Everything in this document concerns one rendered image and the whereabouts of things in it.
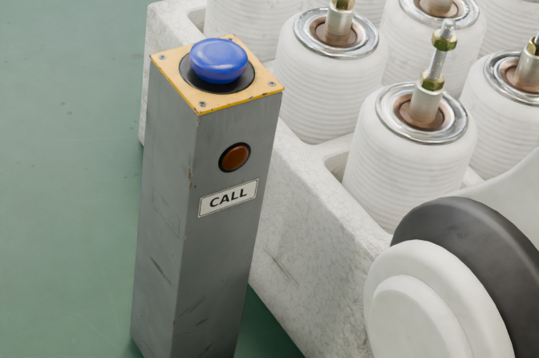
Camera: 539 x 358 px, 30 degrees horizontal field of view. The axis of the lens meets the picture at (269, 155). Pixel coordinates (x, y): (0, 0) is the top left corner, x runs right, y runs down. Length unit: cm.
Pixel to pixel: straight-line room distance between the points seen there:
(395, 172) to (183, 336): 22
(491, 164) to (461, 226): 37
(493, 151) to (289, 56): 19
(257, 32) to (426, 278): 47
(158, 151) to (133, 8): 60
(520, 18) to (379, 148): 26
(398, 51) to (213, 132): 29
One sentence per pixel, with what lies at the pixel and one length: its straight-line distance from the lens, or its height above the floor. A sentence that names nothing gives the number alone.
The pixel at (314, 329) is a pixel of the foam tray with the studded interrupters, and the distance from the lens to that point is 90.
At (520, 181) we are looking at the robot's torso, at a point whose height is 42.
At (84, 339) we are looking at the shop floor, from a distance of 93.
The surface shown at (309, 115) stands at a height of 19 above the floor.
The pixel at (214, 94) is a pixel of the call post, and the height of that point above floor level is 31.
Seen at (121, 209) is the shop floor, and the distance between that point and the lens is 104.
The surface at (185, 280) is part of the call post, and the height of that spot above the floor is 14.
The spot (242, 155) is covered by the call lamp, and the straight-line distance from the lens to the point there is 71.
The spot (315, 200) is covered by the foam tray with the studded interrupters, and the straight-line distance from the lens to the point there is 83.
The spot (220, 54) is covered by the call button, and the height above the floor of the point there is 33.
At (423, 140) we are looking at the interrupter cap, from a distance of 78.
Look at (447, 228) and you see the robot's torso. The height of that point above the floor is 38.
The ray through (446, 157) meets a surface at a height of 25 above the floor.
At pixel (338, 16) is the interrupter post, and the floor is 28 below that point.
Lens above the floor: 74
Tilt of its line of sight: 41 degrees down
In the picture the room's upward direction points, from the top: 10 degrees clockwise
